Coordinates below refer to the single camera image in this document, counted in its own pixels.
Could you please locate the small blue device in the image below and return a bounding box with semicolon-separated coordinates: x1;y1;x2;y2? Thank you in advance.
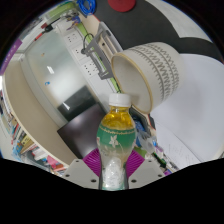
133;114;148;132

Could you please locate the black desk mat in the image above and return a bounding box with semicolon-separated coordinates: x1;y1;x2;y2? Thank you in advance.
94;0;224;64

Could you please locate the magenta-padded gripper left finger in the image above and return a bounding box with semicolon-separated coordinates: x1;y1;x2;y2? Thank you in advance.
63;148;103;190

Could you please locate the clear green-labelled drink bottle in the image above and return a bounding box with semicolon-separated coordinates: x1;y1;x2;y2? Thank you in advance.
96;93;138;192

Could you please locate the black computer monitor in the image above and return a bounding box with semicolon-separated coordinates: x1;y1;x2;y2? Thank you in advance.
57;103;111;159

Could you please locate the flat round red coaster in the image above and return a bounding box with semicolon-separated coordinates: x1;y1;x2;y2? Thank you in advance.
107;0;137;13

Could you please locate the clear plastic box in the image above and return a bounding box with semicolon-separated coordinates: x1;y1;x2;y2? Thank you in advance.
136;128;157;154

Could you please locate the grey metal laptop stand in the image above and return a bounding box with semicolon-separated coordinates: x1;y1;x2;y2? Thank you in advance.
80;29;116;80

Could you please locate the white wall socket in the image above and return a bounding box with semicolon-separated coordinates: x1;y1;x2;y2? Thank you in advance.
64;31;81;45
73;46;90;61
81;59;100;76

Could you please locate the white patterned ceramic cup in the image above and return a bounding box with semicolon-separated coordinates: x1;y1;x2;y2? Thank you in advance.
110;42;183;115

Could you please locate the blue cable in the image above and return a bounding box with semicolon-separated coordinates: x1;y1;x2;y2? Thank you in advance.
75;0;98;17

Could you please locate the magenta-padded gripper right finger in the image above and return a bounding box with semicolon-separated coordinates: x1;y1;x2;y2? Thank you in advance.
124;149;166;190

